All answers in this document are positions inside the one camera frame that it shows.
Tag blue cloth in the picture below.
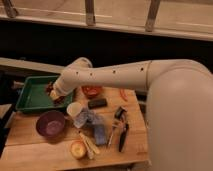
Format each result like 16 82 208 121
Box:
87 114 107 145

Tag crumpled clear plastic bag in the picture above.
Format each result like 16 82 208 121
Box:
73 111 95 128

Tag dark red grape bunch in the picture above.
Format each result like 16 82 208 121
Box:
45 82 65 105

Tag black handled knife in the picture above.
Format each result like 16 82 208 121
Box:
119 123 129 152

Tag orange carrot toy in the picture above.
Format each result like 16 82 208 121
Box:
119 89 128 102

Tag white cup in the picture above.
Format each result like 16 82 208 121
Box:
67 102 82 117

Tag wooden cutting board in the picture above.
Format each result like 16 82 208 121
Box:
0 88 148 171

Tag black handled tool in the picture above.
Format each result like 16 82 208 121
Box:
114 106 127 120

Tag purple bowl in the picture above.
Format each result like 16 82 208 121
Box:
36 110 66 138

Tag black rectangular block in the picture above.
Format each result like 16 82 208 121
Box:
88 98 107 109

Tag green plastic tray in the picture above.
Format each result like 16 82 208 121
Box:
16 75 73 113

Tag red bowl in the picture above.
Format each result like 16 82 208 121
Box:
82 86 102 98

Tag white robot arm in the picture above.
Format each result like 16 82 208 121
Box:
53 58 213 171

